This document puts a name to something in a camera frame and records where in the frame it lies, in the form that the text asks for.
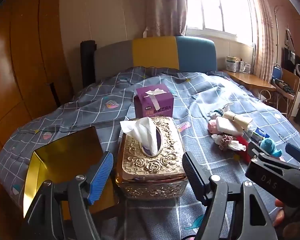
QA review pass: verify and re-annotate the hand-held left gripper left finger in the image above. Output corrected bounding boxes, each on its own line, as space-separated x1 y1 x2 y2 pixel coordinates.
21 151 115 240

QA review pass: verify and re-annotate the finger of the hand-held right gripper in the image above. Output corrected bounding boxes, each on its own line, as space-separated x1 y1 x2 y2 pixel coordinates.
286 143 300 163
249 141 268 161

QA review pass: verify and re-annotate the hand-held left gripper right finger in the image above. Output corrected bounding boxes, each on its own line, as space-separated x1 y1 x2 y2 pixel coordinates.
182 151 280 240

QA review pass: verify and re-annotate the blue plush toy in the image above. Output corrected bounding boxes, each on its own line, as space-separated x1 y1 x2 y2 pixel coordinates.
259 138 283 157

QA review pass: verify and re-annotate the blue tissue packet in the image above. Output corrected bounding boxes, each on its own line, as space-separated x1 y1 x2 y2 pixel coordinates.
251 127 271 141

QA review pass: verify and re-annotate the pink satin scrunchie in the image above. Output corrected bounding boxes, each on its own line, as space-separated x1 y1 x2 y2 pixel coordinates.
219 134 233 152

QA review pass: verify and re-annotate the gold tin box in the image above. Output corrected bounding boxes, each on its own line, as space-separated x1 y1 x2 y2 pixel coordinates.
22 126 117 218

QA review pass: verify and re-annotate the ornate gold tissue box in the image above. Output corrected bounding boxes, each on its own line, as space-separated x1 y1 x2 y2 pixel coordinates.
115 116 188 200

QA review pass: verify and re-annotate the pink towel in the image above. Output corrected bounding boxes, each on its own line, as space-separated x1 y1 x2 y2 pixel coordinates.
207 119 219 133

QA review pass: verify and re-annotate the person's right hand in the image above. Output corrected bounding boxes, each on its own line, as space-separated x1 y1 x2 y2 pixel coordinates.
275 197 300 240

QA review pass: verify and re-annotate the white tissue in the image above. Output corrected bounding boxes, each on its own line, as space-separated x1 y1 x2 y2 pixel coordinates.
119 117 158 157

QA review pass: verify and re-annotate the grey checked quilt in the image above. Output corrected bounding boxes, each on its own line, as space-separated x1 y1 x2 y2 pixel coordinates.
0 66 300 240

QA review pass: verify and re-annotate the wooden desk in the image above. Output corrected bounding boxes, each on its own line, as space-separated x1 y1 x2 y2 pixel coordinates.
221 69 277 92

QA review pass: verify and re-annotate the purple cardboard box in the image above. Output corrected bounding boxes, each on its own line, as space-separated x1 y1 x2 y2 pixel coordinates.
133 84 175 119

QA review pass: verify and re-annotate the blue metal chair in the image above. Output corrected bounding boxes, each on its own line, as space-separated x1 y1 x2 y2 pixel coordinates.
271 64 297 117

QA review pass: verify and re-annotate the pink patterned curtain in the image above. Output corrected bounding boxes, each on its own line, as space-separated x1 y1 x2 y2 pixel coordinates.
141 0 188 39
245 0 283 83

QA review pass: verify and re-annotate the black rolled mat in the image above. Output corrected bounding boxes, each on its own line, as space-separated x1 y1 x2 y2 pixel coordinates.
80 40 97 89

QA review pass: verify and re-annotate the grey yellow blue headboard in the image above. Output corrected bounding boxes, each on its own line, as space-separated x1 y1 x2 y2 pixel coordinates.
94 36 217 85

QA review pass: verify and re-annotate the wooden wardrobe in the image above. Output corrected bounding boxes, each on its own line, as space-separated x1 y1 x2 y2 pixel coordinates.
0 0 75 240

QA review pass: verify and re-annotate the window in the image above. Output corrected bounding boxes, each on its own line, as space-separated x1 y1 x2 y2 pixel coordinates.
185 0 255 47

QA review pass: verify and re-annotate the white cable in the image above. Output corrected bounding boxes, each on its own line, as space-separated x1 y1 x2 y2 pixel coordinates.
258 90 272 102

